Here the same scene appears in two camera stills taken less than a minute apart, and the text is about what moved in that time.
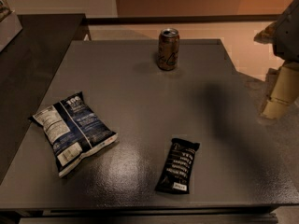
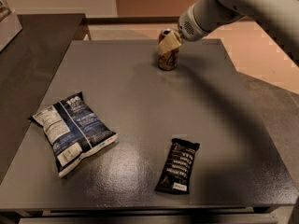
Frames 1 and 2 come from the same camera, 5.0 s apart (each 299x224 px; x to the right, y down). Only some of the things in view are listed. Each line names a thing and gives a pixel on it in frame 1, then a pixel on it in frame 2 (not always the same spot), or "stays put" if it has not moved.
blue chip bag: [72, 132] stays put
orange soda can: [168, 49] stays put
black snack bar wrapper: [176, 173] stays put
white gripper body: [288, 36] to [189, 27]
